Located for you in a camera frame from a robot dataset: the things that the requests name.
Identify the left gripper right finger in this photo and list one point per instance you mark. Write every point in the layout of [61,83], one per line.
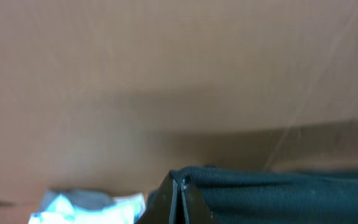
[195,209]

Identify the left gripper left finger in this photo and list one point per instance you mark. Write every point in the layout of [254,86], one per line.
[163,207]

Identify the black t-shirt with logo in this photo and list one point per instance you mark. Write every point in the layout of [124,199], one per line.
[273,197]

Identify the light blue printed shirt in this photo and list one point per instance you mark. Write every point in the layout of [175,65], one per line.
[125,210]

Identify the dark grey folded garment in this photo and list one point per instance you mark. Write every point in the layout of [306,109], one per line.
[87,199]

